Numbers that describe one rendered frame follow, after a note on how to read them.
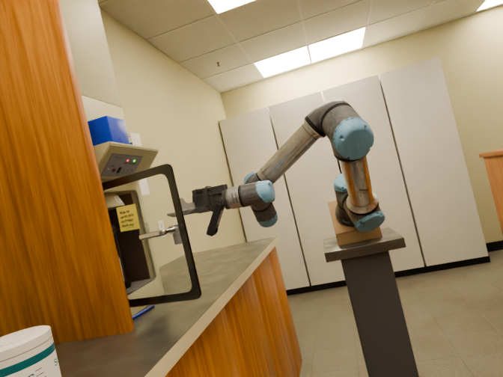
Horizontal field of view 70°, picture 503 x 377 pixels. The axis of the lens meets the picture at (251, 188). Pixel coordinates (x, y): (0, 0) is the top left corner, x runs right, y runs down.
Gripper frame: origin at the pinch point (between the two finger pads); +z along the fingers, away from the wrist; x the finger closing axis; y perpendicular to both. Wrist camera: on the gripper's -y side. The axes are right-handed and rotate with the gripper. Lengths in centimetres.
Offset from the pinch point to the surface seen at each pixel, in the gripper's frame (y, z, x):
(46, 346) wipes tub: -17, 0, 63
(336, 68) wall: 129, -80, -339
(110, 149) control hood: 24.5, 10.2, 16.7
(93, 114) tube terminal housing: 39.9, 21.2, 6.3
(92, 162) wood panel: 20.2, 11.2, 25.2
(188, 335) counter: -30.5, -12.1, 31.7
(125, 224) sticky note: 0.4, 8.2, 19.4
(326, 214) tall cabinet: -40, -37, -293
